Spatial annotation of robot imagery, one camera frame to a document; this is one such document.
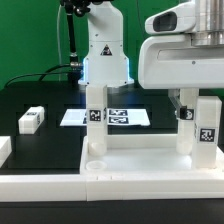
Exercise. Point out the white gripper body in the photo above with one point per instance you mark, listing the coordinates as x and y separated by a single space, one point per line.
171 62

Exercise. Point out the fiducial marker sheet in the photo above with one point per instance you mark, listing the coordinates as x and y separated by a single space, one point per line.
115 117

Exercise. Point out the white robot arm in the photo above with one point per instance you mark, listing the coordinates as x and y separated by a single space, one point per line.
105 63

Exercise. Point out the white L-shaped obstacle fence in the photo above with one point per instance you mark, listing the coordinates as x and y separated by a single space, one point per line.
107 186

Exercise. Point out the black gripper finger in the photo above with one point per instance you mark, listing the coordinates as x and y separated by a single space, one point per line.
174 96

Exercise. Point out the white desk tabletop panel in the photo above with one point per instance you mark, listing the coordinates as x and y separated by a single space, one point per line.
145 154

